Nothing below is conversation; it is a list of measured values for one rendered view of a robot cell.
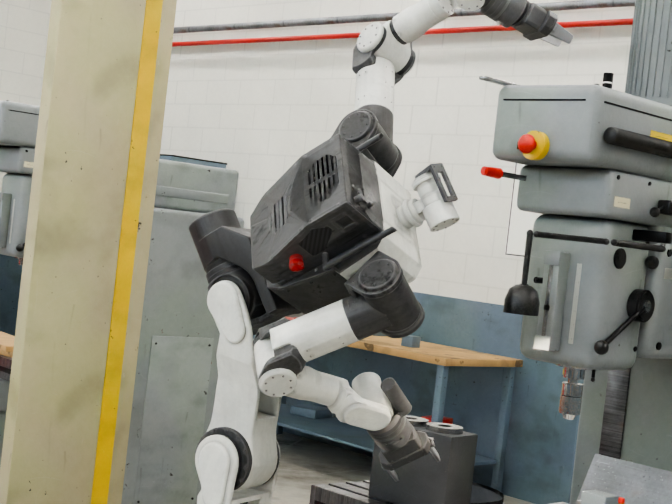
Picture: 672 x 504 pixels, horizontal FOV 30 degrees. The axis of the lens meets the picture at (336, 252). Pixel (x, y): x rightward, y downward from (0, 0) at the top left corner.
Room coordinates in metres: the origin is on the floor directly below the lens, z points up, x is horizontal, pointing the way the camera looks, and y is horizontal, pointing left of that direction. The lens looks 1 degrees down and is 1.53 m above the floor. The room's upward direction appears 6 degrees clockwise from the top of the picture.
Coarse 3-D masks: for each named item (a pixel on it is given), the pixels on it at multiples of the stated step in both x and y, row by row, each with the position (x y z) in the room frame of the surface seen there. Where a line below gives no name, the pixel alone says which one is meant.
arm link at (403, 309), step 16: (400, 288) 2.44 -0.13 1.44; (352, 304) 2.49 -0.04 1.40; (368, 304) 2.47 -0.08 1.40; (384, 304) 2.45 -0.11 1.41; (400, 304) 2.46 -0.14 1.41; (416, 304) 2.50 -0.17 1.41; (352, 320) 2.48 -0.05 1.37; (368, 320) 2.47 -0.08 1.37; (384, 320) 2.48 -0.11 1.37; (400, 320) 2.48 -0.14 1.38; (416, 320) 2.50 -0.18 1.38; (368, 336) 2.51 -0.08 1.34
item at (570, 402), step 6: (564, 390) 2.72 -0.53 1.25; (570, 390) 2.71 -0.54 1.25; (576, 390) 2.71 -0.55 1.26; (582, 390) 2.72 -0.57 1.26; (564, 396) 2.72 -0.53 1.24; (570, 396) 2.71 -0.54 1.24; (576, 396) 2.71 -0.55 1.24; (564, 402) 2.72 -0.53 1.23; (570, 402) 2.71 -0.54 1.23; (576, 402) 2.71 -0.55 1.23; (564, 408) 2.72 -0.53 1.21; (570, 408) 2.71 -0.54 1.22; (576, 408) 2.71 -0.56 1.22; (570, 414) 2.71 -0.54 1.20; (576, 414) 2.71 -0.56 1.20
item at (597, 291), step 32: (544, 224) 2.71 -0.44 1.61; (576, 224) 2.65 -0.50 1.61; (608, 224) 2.62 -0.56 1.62; (576, 256) 2.65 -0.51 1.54; (608, 256) 2.61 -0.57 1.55; (640, 256) 2.70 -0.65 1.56; (576, 288) 2.64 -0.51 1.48; (608, 288) 2.62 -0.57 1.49; (640, 288) 2.71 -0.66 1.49; (576, 320) 2.63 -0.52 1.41; (608, 320) 2.63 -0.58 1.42; (544, 352) 2.68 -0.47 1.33; (576, 352) 2.63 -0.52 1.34; (608, 352) 2.64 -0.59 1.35
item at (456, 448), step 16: (432, 432) 2.96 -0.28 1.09; (448, 432) 2.96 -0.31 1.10; (464, 432) 3.02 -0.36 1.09; (448, 448) 2.93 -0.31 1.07; (464, 448) 2.97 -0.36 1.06; (416, 464) 2.98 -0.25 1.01; (432, 464) 2.95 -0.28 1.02; (448, 464) 2.93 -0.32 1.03; (464, 464) 2.98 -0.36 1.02; (384, 480) 3.03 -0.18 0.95; (400, 480) 3.00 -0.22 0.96; (416, 480) 2.98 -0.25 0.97; (432, 480) 2.95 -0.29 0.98; (448, 480) 2.93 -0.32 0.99; (464, 480) 2.99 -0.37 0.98; (384, 496) 3.03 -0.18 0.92; (400, 496) 3.00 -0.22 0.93; (416, 496) 2.97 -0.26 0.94; (432, 496) 2.95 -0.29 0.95; (448, 496) 2.94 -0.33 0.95; (464, 496) 2.99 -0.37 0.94
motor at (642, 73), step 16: (640, 0) 2.88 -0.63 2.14; (656, 0) 2.84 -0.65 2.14; (640, 16) 2.88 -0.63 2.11; (656, 16) 2.84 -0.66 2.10; (640, 32) 2.87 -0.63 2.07; (656, 32) 2.84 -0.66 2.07; (640, 48) 2.87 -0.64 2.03; (656, 48) 2.83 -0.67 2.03; (640, 64) 2.86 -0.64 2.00; (656, 64) 2.83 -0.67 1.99; (640, 80) 2.85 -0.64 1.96; (656, 80) 2.83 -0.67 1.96; (640, 96) 2.85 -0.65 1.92; (656, 96) 2.83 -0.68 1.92
